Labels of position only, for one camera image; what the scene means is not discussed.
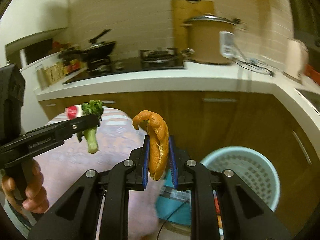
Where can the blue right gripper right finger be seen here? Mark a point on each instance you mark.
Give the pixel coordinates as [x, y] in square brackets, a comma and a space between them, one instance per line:
[172, 162]

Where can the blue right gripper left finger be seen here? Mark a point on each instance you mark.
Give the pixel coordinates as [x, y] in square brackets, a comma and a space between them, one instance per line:
[146, 157]

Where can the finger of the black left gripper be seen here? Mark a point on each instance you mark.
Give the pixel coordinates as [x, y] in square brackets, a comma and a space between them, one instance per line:
[67, 129]

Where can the orange peel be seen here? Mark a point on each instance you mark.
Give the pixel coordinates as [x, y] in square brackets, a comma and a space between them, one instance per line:
[158, 133]

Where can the red and white paper cup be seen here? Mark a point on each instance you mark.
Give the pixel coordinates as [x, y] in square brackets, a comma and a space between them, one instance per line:
[73, 112]

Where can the green vegetable piece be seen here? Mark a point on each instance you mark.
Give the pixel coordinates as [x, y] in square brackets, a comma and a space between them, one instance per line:
[92, 107]

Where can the light blue trash basket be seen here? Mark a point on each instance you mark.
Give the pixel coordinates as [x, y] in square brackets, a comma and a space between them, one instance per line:
[252, 167]

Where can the steel kitchen sink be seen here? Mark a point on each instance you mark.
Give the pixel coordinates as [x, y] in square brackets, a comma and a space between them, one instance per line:
[311, 97]

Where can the person's left hand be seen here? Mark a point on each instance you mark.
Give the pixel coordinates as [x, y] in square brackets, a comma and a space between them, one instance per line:
[36, 201]

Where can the teal stool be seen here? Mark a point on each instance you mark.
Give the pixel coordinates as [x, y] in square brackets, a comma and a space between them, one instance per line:
[173, 205]

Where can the cream plastic basket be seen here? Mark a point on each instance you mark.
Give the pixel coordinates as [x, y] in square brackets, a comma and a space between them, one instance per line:
[54, 73]

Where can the silver thermos canister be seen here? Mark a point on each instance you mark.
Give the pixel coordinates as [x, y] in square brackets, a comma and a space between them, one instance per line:
[41, 77]

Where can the red-label sauce bottle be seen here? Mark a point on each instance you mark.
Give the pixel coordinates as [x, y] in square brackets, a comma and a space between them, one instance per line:
[75, 64]

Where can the dark soy sauce bottle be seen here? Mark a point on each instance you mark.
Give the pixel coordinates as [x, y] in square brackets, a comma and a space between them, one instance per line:
[67, 68]

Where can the black wok with lid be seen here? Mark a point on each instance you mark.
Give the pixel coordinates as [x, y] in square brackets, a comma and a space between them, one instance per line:
[98, 49]

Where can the black gas stove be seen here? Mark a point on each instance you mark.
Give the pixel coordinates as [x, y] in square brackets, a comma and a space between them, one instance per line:
[158, 59]

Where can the brown wooden cabinet doors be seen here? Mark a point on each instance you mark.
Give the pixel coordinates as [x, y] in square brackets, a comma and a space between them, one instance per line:
[282, 127]

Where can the beige rice cooker pot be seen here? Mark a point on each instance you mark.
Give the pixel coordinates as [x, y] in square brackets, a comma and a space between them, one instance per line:
[203, 43]

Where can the white electric kettle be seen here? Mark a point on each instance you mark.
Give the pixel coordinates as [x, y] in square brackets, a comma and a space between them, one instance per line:
[297, 58]

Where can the red container on counter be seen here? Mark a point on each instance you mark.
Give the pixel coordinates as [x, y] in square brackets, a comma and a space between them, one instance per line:
[312, 74]

